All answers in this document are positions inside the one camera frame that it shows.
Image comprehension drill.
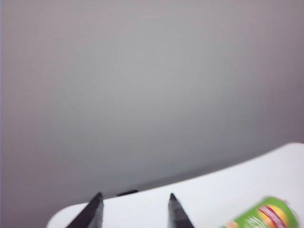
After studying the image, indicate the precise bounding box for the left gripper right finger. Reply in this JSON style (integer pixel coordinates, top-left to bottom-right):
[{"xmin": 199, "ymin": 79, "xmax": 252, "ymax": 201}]
[{"xmin": 167, "ymin": 192, "xmax": 196, "ymax": 228}]

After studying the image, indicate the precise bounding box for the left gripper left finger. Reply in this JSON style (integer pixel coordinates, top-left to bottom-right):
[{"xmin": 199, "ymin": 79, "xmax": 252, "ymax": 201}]
[{"xmin": 65, "ymin": 191, "xmax": 105, "ymax": 228}]

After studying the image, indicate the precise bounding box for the green potato chips can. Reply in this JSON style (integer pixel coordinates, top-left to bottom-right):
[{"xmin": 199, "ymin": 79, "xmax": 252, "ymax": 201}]
[{"xmin": 219, "ymin": 196, "xmax": 300, "ymax": 228}]

